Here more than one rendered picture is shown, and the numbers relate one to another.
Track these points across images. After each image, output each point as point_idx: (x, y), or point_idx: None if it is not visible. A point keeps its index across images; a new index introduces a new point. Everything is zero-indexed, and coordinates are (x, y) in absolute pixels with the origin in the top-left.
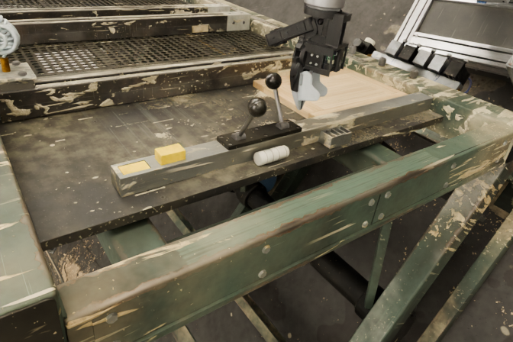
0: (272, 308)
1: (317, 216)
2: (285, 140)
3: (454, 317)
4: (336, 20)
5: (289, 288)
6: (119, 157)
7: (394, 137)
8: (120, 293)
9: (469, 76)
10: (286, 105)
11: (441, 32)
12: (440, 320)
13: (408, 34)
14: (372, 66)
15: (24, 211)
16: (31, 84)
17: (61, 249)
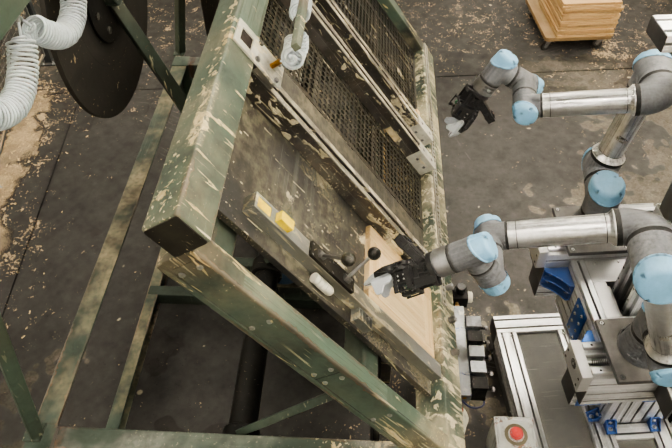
0: (154, 358)
1: (304, 340)
2: (337, 286)
3: None
4: (431, 278)
5: (186, 363)
6: (260, 184)
7: (389, 364)
8: (215, 264)
9: (504, 411)
10: (365, 266)
11: (528, 357)
12: None
13: (509, 327)
14: (444, 313)
15: (223, 187)
16: (271, 86)
17: (53, 73)
